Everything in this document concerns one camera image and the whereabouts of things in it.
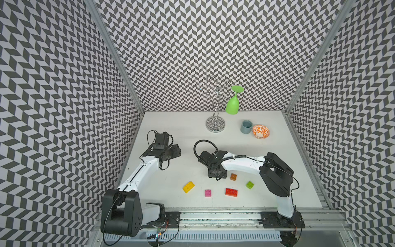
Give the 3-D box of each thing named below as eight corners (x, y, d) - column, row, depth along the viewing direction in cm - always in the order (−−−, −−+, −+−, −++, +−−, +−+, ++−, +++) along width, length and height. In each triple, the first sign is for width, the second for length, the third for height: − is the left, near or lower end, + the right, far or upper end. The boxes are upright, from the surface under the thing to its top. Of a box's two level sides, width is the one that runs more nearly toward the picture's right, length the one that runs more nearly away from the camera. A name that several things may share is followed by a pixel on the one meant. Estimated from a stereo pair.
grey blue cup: (241, 134, 108) (243, 128, 103) (239, 126, 113) (241, 119, 108) (251, 134, 108) (253, 128, 103) (249, 126, 113) (251, 119, 108)
